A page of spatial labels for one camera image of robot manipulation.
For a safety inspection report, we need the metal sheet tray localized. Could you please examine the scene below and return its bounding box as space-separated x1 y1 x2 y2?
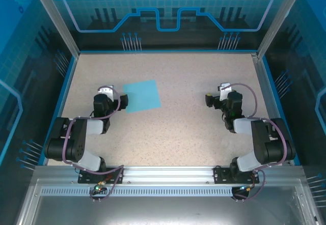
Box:
15 179 319 225

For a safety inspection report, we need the aluminium side rail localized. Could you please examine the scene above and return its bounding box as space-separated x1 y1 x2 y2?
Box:
251 53 291 166

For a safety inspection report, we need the light blue paper sheet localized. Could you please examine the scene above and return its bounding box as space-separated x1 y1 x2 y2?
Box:
122 79 162 114

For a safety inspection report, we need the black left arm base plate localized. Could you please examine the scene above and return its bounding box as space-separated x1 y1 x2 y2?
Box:
77 167 125 184

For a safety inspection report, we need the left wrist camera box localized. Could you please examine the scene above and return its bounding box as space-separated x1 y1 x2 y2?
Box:
97 84 115 97

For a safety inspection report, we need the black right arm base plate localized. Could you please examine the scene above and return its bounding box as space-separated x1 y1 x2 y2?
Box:
213 166 260 184

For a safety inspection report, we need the slotted metal cable duct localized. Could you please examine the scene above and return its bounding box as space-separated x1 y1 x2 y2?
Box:
40 188 236 198

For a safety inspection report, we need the aluminium front rail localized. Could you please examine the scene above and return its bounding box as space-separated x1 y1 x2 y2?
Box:
34 165 305 185

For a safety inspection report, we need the cable connector with green light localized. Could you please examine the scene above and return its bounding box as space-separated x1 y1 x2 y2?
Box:
92 181 107 193
238 183 256 192

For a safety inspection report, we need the aluminium frame post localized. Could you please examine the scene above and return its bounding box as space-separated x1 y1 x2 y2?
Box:
256 0 308 59
28 0 80 57

